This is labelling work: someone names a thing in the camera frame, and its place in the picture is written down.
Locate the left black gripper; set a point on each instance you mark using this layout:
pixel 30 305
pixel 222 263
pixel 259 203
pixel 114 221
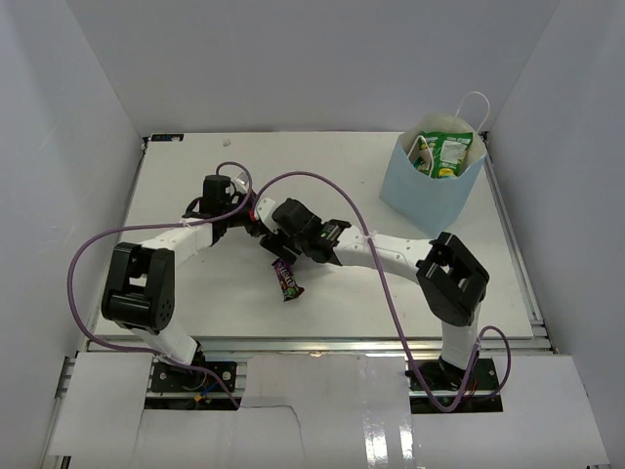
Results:
pixel 256 229

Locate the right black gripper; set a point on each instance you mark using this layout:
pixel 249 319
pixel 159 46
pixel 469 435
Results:
pixel 280 250

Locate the green Fox's candy packet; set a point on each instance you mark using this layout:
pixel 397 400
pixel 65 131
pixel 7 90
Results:
pixel 440 155

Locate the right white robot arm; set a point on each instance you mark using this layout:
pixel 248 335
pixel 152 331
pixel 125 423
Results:
pixel 451 278

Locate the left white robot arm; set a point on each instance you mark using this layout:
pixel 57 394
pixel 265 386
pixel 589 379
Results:
pixel 139 292

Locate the light blue paper bag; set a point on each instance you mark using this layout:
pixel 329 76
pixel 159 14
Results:
pixel 432 205

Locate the purple M&M's packet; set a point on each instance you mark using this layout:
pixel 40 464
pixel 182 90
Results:
pixel 290 288

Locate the white front cover board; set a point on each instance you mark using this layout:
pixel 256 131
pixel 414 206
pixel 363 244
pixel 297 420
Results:
pixel 335 411

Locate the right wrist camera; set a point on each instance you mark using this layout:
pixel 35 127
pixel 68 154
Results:
pixel 263 211

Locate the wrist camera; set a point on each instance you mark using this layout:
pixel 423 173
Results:
pixel 241 183
pixel 263 211

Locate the aluminium table frame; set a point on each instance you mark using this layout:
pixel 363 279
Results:
pixel 226 298

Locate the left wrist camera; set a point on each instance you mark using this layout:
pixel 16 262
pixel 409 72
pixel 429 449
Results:
pixel 241 183

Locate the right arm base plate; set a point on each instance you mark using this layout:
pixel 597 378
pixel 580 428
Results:
pixel 483 378

